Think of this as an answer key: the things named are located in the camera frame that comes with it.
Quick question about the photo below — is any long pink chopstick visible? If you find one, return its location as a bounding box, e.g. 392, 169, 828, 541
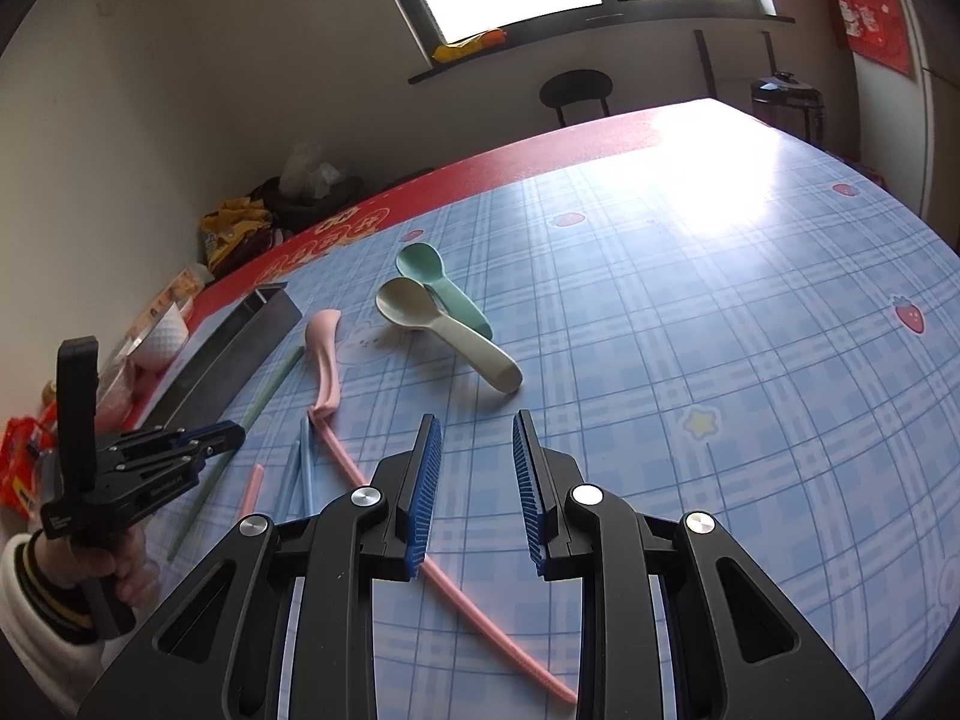
314, 418, 578, 706

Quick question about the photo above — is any blue chopstick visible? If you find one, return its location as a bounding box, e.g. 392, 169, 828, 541
274, 440, 301, 523
299, 416, 314, 517

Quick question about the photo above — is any pink spoon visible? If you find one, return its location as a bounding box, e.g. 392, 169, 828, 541
304, 309, 342, 422

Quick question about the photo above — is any beige spoon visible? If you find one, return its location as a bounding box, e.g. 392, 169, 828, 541
374, 277, 523, 394

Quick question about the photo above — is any white sleeve forearm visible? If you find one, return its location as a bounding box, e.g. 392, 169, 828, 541
2, 530, 104, 717

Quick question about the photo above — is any person's left hand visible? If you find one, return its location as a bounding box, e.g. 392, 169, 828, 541
34, 525, 160, 610

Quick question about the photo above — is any white textured bowl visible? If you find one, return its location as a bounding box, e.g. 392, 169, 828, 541
130, 302, 189, 372

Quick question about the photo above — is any steel utensil tray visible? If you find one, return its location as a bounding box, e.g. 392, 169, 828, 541
139, 283, 302, 431

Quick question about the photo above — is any tissue pack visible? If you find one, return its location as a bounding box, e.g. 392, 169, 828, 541
125, 263, 213, 349

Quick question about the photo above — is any yellow clothes pile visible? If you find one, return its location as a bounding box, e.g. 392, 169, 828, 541
199, 197, 274, 280

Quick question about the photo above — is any blue plaid table mat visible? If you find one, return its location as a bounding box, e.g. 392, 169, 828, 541
141, 127, 960, 720

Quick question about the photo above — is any white plastic bag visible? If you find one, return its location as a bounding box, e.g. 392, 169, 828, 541
278, 140, 345, 200

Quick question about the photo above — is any green spoon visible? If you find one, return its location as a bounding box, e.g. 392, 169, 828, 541
395, 242, 493, 340

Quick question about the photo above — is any black rice cooker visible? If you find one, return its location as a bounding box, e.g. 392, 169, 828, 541
750, 71, 825, 148

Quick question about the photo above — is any white refrigerator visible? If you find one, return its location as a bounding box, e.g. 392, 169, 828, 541
854, 0, 958, 247

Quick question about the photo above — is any black round chair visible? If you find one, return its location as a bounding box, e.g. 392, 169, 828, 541
539, 68, 613, 127

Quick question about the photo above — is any yellow cloth on sill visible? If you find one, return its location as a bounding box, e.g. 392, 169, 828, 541
431, 28, 508, 65

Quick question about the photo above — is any red cloth on fridge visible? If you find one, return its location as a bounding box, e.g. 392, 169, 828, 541
833, 0, 913, 78

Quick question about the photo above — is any black folding frame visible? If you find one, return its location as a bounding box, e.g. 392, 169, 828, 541
693, 28, 778, 99

